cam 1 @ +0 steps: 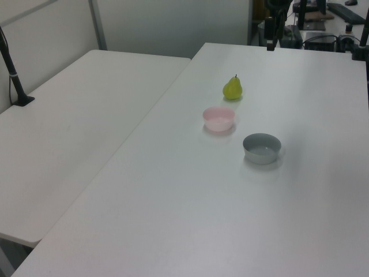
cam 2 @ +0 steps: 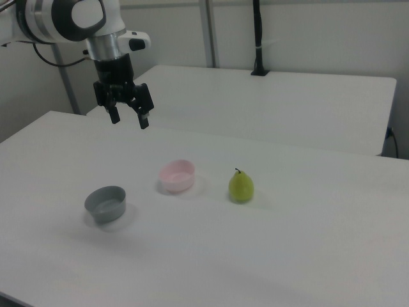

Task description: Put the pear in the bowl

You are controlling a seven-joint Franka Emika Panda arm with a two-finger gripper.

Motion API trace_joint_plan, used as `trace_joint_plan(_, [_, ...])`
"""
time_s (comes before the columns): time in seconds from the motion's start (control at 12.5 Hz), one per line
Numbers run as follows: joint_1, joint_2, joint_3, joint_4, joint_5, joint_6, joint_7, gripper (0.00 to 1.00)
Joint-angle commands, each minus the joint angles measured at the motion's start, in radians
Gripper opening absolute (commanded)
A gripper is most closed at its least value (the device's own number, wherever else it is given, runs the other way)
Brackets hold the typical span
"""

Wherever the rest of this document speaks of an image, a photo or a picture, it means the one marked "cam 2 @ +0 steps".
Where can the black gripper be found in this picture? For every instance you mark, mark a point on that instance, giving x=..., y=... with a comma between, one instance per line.
x=113, y=72

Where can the green pear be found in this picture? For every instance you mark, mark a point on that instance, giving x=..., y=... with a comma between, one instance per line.
x=241, y=188

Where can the white side table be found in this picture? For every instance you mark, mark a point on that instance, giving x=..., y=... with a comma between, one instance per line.
x=271, y=105

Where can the grey bowl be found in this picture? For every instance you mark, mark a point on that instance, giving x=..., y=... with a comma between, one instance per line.
x=107, y=209

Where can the pink bowl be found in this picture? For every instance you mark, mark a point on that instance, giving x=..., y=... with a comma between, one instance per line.
x=177, y=184

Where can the grey aluminium partition post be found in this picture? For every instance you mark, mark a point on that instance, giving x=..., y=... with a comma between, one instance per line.
x=209, y=32
x=68, y=86

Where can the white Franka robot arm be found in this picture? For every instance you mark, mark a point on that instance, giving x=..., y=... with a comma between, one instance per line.
x=22, y=19

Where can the black camera stand pole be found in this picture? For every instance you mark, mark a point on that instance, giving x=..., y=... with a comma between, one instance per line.
x=259, y=38

